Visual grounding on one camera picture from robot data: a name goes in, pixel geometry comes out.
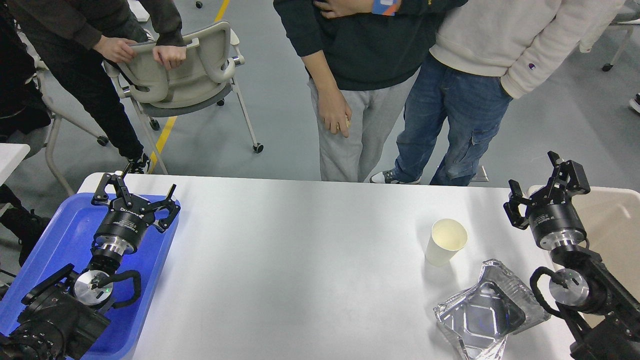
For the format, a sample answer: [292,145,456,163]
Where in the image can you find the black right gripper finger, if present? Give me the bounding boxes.
[547,151,591,203]
[503,179,537,231]

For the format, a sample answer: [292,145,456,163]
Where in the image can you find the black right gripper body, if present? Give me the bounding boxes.
[525,198,587,251]

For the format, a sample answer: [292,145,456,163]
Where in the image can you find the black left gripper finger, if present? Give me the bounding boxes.
[147,184,181,234]
[91,173,132,207]

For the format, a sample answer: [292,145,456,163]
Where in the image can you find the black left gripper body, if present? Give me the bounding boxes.
[93,197,155,255]

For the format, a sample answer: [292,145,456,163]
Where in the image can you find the white paper cup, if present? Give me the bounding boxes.
[425,218,468,267]

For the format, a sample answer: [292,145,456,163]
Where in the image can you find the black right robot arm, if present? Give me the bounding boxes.
[503,151,640,360]

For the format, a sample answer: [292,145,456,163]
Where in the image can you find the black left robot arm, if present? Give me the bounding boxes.
[1,173,182,360]

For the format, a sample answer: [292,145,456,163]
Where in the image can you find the blue plastic tray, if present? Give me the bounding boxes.
[0,193,179,360]

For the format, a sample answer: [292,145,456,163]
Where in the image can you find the grey chair at left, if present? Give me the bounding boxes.
[20,30,110,197]

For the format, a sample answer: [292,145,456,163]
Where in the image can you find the white side table corner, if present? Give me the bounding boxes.
[0,143,31,185]

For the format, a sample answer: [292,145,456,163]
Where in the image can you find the crumpled aluminium foil tray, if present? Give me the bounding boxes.
[433,259,551,360]

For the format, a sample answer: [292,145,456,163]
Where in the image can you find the beige rolling office chair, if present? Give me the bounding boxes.
[103,20,264,153]

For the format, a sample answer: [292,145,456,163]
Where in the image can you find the person in cream hoodie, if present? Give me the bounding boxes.
[370,0,624,186]

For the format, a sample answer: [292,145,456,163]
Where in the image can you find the person in dark clothes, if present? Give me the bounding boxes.
[0,0,187,175]

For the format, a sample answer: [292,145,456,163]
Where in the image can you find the chair at top right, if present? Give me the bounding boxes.
[579,10,640,72]

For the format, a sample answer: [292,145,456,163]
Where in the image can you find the person in black sweater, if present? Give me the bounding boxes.
[273,0,465,183]

